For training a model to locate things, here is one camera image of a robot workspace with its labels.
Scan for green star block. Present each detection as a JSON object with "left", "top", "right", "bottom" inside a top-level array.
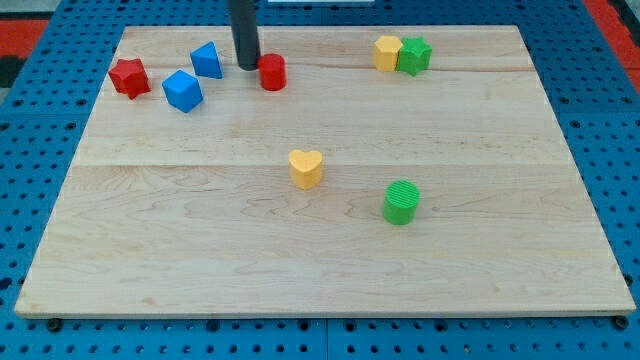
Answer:
[{"left": 396, "top": 37, "right": 433, "bottom": 76}]

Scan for light wooden board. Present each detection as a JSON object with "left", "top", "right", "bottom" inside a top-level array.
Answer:
[{"left": 15, "top": 25, "right": 636, "bottom": 319}]

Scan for yellow heart block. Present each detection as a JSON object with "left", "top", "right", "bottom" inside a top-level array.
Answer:
[{"left": 289, "top": 149, "right": 323, "bottom": 190}]

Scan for blue cube block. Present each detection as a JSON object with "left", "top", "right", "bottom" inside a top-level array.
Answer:
[{"left": 162, "top": 70, "right": 203, "bottom": 113}]

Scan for yellow hexagon block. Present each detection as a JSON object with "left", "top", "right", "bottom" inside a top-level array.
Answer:
[{"left": 373, "top": 35, "right": 403, "bottom": 72}]

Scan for blue triangle block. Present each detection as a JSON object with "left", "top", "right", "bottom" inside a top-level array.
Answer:
[{"left": 190, "top": 41, "right": 223, "bottom": 79}]

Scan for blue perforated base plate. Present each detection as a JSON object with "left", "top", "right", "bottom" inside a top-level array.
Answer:
[{"left": 1, "top": 0, "right": 639, "bottom": 359}]

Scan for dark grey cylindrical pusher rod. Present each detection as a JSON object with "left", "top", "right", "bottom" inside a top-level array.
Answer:
[{"left": 227, "top": 0, "right": 261, "bottom": 71}]

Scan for red star block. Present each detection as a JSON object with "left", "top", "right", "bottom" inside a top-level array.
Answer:
[{"left": 108, "top": 58, "right": 151, "bottom": 99}]

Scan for red cylinder block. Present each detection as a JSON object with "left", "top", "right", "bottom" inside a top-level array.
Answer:
[{"left": 258, "top": 53, "right": 287, "bottom": 91}]

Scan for green cylinder block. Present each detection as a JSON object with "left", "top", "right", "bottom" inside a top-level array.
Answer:
[{"left": 382, "top": 180, "right": 420, "bottom": 225}]

